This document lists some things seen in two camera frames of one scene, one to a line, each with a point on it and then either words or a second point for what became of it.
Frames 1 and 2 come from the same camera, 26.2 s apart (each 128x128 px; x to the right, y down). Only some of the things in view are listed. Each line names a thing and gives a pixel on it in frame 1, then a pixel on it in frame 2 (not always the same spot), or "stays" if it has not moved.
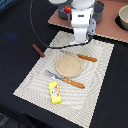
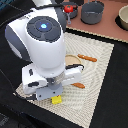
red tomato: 68,8 stays
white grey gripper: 83,23 -> 43,87
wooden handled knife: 86,57 stays
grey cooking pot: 98,11 stays
